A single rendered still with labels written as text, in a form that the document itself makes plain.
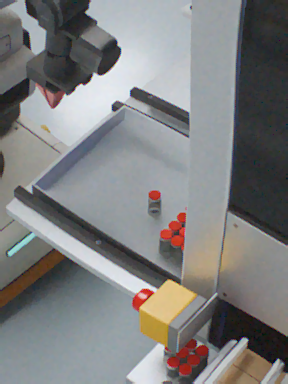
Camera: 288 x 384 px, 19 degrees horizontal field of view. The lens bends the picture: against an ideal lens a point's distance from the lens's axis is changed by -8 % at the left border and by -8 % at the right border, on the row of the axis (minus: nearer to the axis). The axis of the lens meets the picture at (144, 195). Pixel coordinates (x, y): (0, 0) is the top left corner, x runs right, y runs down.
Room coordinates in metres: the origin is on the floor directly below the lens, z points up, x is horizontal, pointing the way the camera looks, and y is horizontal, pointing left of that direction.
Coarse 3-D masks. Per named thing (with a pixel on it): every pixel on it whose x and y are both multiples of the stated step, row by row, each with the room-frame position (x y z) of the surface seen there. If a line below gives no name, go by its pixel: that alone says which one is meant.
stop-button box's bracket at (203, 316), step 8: (216, 296) 0.76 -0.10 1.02; (208, 304) 0.75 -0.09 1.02; (200, 312) 0.73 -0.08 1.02; (208, 312) 0.75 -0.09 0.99; (192, 320) 0.72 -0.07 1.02; (200, 320) 0.74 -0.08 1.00; (208, 320) 0.75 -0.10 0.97; (184, 328) 0.70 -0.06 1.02; (192, 328) 0.72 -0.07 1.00; (200, 328) 0.74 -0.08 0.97; (184, 336) 0.70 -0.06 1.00; (192, 336) 0.72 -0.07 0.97; (184, 344) 0.71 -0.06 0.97
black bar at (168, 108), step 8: (136, 88) 1.36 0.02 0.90; (136, 96) 1.35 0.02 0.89; (144, 96) 1.34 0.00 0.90; (152, 96) 1.34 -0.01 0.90; (152, 104) 1.32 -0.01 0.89; (160, 104) 1.31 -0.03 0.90; (168, 104) 1.31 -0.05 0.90; (168, 112) 1.30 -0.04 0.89; (176, 112) 1.29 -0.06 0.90; (184, 112) 1.29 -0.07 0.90; (184, 120) 1.28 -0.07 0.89
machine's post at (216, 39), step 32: (192, 0) 0.81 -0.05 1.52; (224, 0) 0.78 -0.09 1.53; (192, 32) 0.81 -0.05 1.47; (224, 32) 0.78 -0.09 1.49; (192, 64) 0.80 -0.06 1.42; (224, 64) 0.78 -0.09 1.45; (192, 96) 0.80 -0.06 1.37; (224, 96) 0.78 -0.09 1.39; (192, 128) 0.80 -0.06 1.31; (224, 128) 0.78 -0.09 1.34; (192, 160) 0.80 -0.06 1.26; (224, 160) 0.77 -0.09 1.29; (192, 192) 0.80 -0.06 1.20; (224, 192) 0.77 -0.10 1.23; (192, 224) 0.80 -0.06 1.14; (224, 224) 0.77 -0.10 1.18; (192, 256) 0.80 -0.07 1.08; (192, 288) 0.79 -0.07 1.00
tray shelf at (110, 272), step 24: (168, 72) 1.44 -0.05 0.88; (168, 96) 1.36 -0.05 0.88; (72, 144) 1.22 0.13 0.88; (48, 168) 1.16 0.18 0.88; (24, 216) 1.04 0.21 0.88; (48, 240) 1.00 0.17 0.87; (72, 240) 0.99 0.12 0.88; (96, 264) 0.94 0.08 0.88; (120, 288) 0.90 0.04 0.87; (144, 288) 0.89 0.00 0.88; (216, 336) 0.78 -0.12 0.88
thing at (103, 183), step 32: (96, 128) 1.23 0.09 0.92; (128, 128) 1.26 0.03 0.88; (160, 128) 1.23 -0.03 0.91; (64, 160) 1.15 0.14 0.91; (96, 160) 1.17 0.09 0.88; (128, 160) 1.17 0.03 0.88; (160, 160) 1.17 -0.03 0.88; (32, 192) 1.09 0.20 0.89; (64, 192) 1.10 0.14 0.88; (96, 192) 1.10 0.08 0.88; (128, 192) 1.10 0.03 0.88; (96, 224) 1.02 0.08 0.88; (128, 224) 1.03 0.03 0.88; (160, 224) 1.03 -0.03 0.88; (160, 256) 0.96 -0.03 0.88
